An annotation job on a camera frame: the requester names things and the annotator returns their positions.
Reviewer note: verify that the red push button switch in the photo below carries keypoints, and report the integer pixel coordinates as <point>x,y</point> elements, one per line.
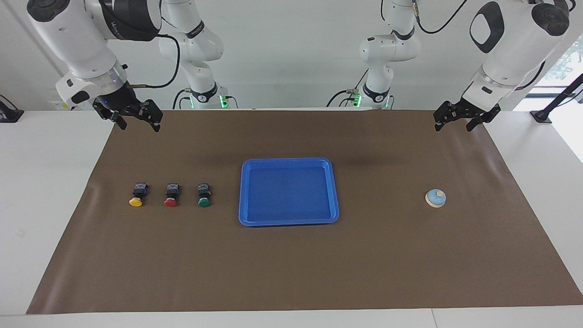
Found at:
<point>171,195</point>

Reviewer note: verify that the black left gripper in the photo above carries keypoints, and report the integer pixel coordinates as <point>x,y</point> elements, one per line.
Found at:
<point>460,110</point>

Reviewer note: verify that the small black table clamp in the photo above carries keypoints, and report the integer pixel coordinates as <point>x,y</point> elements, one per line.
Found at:
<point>9,114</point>

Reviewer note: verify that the brown table mat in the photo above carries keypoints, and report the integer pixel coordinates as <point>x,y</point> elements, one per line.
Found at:
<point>291,264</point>

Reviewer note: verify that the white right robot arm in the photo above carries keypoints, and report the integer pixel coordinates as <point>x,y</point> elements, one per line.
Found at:
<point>77,41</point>

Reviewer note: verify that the green push button switch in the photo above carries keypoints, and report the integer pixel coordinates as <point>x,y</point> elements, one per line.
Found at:
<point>204,195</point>

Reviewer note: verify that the white wall socket box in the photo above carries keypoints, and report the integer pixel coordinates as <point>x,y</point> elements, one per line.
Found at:
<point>61,106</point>

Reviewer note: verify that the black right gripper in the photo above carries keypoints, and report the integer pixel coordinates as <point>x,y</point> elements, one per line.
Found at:
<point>120,102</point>

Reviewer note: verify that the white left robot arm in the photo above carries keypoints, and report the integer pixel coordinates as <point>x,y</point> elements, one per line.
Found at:
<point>514,45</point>

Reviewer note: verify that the black angled stand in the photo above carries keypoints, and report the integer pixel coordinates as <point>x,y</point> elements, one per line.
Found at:
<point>542,115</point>

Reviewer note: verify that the light blue desk bell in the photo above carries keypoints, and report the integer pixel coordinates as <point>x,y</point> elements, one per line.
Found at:
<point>436,198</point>

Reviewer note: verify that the bright window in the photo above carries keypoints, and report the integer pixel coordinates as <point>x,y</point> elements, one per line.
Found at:
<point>567,59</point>

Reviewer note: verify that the blue plastic tray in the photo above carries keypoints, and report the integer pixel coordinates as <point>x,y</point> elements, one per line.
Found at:
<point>288,191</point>

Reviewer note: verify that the yellow push button switch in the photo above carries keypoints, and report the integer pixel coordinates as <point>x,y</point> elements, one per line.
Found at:
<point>138,193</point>

